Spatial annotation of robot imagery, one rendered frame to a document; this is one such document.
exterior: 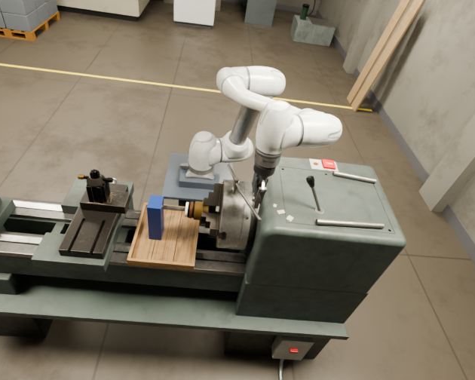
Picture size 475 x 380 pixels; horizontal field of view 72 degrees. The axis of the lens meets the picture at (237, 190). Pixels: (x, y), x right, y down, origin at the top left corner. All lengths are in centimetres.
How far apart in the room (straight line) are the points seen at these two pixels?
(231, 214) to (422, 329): 199
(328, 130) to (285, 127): 16
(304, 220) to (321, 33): 631
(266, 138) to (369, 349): 195
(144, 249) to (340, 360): 154
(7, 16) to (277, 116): 557
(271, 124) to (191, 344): 169
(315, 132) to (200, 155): 103
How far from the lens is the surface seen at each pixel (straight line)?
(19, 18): 619
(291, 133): 102
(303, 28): 731
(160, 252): 159
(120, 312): 185
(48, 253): 163
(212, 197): 147
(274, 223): 128
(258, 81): 153
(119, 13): 718
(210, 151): 196
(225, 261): 162
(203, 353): 233
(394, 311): 291
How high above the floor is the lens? 219
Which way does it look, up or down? 43 degrees down
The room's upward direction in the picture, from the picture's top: 11 degrees clockwise
